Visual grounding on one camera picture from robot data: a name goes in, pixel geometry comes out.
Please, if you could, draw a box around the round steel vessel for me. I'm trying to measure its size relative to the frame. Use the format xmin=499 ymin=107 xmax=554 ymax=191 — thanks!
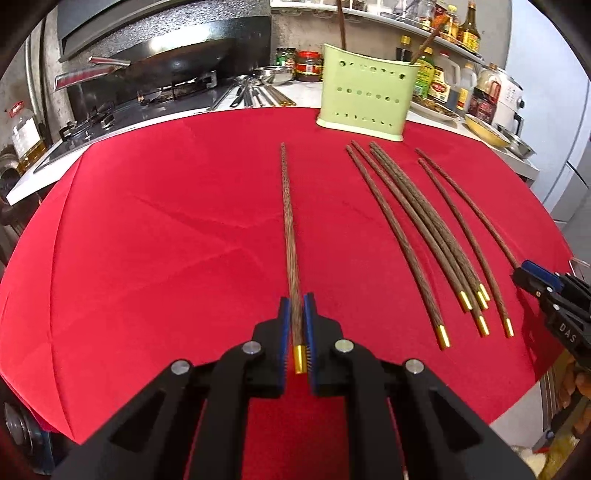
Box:
xmin=0 ymin=152 xmax=22 ymax=200

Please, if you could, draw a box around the clear cooking oil bottle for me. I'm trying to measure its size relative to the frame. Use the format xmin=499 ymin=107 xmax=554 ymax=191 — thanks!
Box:
xmin=6 ymin=99 xmax=48 ymax=172

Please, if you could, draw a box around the white kitchen appliance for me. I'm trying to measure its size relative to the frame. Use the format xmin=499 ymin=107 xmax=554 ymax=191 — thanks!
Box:
xmin=489 ymin=69 xmax=526 ymax=137

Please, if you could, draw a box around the black gas stove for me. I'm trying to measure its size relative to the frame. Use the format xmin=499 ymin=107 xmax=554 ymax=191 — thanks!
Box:
xmin=34 ymin=76 xmax=223 ymax=174

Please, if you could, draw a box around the gold-tipped wooden chopstick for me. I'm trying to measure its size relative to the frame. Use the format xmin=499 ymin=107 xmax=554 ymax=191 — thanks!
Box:
xmin=279 ymin=143 xmax=309 ymax=374
xmin=409 ymin=21 xmax=447 ymax=65
xmin=414 ymin=148 xmax=520 ymax=271
xmin=335 ymin=0 xmax=347 ymax=49

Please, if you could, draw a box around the bundle of metal chopsticks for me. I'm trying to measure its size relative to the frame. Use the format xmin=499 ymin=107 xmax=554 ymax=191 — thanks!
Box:
xmin=252 ymin=85 xmax=297 ymax=110

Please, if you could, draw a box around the steel mixing bowl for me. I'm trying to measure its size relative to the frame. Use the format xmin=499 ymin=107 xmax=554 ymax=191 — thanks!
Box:
xmin=253 ymin=65 xmax=295 ymax=86

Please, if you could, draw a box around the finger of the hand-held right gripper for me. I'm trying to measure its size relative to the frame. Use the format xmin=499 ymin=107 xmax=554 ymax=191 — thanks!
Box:
xmin=510 ymin=268 xmax=551 ymax=304
xmin=521 ymin=259 xmax=562 ymax=288

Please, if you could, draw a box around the steel ladle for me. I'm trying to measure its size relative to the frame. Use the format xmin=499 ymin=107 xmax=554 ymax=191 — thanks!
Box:
xmin=228 ymin=75 xmax=254 ymax=110

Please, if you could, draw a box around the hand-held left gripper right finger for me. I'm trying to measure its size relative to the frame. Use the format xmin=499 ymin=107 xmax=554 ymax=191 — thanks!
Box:
xmin=302 ymin=293 xmax=539 ymax=480

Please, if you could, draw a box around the large dark-label glass jar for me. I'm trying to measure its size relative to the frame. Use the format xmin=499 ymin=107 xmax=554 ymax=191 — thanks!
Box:
xmin=468 ymin=65 xmax=504 ymax=126

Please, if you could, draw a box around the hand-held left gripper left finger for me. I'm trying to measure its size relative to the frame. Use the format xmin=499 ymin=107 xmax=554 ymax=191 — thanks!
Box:
xmin=51 ymin=295 xmax=293 ymax=480

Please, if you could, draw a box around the steel wok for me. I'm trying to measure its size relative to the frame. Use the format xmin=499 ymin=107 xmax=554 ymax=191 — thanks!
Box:
xmin=54 ymin=36 xmax=237 ymax=93

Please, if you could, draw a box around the tall brown sauce bottle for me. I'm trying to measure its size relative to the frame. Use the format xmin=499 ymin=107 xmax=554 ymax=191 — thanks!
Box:
xmin=457 ymin=1 xmax=481 ymax=53

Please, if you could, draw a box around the grey round metal object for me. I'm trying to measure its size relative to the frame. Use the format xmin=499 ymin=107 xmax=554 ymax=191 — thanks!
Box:
xmin=2 ymin=401 xmax=54 ymax=472

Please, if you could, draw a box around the person's yellow patterned clothing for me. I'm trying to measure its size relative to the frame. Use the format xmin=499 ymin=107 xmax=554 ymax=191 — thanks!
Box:
xmin=538 ymin=415 xmax=591 ymax=480

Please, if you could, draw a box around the white refrigerator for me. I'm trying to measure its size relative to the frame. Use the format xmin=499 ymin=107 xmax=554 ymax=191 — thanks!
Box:
xmin=507 ymin=0 xmax=591 ymax=223

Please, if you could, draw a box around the yellow-cap sauce bottle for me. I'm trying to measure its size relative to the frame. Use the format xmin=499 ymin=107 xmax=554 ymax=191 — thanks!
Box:
xmin=441 ymin=4 xmax=461 ymax=40

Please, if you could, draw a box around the red-lid sauce jar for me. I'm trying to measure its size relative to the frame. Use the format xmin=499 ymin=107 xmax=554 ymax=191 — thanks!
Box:
xmin=294 ymin=51 xmax=323 ymax=83

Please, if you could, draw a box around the small steel bowl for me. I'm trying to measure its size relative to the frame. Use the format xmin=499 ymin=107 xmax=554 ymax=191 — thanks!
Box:
xmin=499 ymin=127 xmax=537 ymax=160

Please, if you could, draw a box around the steel range hood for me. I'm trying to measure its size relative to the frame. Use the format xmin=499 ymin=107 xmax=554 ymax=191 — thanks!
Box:
xmin=55 ymin=0 xmax=273 ymax=62

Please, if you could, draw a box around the red-label oil jug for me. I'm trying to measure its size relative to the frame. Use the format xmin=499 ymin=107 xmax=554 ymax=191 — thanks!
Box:
xmin=429 ymin=51 xmax=461 ymax=105

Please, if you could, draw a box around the white-cap oil jug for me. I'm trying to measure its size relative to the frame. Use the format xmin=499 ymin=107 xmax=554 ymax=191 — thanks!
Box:
xmin=455 ymin=62 xmax=479 ymax=112

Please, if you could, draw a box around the plate of food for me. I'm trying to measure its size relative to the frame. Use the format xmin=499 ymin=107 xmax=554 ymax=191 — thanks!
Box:
xmin=409 ymin=95 xmax=463 ymax=122

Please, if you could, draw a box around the green perforated utensil holder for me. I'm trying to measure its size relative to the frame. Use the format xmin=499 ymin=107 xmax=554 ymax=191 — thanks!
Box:
xmin=316 ymin=43 xmax=422 ymax=142

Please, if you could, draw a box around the green plastic bottle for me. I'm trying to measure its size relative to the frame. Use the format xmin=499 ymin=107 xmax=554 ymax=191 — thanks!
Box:
xmin=412 ymin=46 xmax=437 ymax=99

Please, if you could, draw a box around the yellow bowl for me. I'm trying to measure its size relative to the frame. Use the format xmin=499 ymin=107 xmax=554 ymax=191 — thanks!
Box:
xmin=463 ymin=113 xmax=511 ymax=148

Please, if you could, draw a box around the bunch of wooden chopsticks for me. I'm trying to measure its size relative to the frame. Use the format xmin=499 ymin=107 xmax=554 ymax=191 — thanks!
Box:
xmin=345 ymin=140 xmax=515 ymax=350

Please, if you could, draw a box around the red tablecloth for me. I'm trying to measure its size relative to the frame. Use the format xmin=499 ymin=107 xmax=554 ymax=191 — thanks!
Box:
xmin=0 ymin=107 xmax=574 ymax=445

